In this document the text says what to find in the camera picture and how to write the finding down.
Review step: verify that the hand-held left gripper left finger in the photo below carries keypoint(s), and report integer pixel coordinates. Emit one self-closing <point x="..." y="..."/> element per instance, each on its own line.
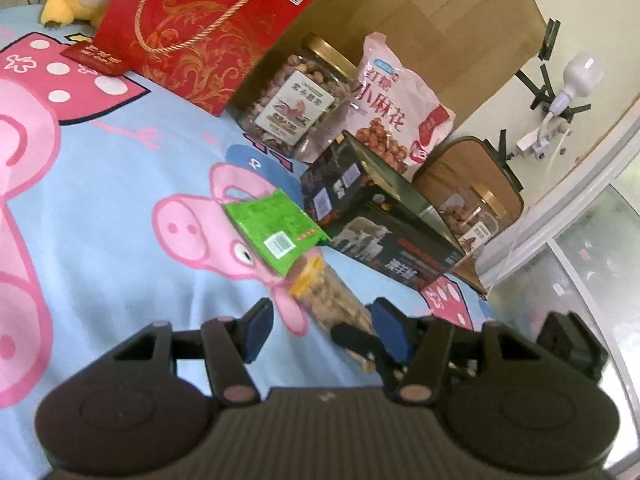
<point x="257" y="330"/>

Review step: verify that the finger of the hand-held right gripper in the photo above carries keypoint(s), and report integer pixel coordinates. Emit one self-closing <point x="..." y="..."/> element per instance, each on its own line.
<point x="352" y="337"/>

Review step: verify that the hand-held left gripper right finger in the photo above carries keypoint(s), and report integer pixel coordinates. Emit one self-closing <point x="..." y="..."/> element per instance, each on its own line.
<point x="392" y="335"/>

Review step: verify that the clear biscuit packet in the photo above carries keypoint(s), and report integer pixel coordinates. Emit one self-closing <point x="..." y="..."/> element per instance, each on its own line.
<point x="330" y="295"/>

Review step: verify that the green snack packet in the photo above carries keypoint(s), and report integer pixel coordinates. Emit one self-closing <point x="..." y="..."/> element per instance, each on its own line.
<point x="272" y="230"/>

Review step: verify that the black printed cardboard box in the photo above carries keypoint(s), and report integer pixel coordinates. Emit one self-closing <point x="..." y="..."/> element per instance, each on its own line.
<point x="380" y="220"/>

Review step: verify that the frosted glass door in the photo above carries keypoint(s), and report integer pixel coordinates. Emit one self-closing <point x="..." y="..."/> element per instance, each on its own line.
<point x="575" y="270"/>

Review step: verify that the pecan jar with gold lid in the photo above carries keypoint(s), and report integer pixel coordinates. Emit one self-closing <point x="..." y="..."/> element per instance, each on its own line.
<point x="472" y="220"/>

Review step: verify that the white power adapter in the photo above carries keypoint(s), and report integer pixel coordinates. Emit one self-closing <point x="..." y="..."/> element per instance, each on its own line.
<point x="532" y="142"/>

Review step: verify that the cartoon pig printed bedsheet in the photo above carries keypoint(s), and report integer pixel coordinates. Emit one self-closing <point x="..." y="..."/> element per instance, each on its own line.
<point x="125" y="170"/>

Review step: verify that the pink snack bag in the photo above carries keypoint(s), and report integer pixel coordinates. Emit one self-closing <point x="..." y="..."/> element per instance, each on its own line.
<point x="395" y="110"/>

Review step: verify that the cashew jar with gold lid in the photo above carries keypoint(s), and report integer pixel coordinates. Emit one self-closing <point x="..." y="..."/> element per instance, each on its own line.
<point x="295" y="105"/>

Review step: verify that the black tape strip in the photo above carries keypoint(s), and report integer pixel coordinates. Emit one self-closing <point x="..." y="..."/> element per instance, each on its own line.
<point x="537" y="85"/>
<point x="550" y="40"/>

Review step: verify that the red gift bag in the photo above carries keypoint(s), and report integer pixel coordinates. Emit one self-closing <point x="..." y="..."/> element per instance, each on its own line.
<point x="200" y="30"/>

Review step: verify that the red gift tag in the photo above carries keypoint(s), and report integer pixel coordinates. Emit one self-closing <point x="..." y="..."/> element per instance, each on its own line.
<point x="92" y="57"/>

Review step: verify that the white camera on stand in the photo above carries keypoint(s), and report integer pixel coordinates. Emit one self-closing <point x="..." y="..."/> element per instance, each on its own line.
<point x="580" y="75"/>

